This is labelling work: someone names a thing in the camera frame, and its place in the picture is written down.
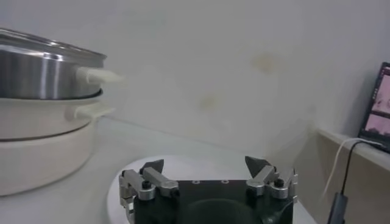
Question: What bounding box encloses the white laptop cable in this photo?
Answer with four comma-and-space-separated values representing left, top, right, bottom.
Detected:
322, 138, 385, 196

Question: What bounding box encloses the perforated steel steamer basket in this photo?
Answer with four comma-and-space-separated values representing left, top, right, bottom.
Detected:
0, 45, 126, 100

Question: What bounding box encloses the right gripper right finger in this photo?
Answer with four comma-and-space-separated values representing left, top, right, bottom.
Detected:
244, 155, 299, 205

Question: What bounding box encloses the black cable with adapter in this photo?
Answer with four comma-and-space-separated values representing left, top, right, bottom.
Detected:
327, 139, 383, 224

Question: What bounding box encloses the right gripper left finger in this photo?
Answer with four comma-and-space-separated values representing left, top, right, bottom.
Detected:
118, 159, 180, 224

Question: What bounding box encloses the round glass pot lid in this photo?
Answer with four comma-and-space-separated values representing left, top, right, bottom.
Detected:
0, 27, 107, 61

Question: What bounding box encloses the white side table with sticker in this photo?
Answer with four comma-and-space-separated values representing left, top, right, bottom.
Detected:
294, 127, 390, 224

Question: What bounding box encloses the white round plate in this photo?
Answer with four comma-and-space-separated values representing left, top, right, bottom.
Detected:
106, 155, 317, 224

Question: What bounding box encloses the white electric cooker pot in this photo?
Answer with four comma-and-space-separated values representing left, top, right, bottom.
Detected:
0, 91, 117, 197

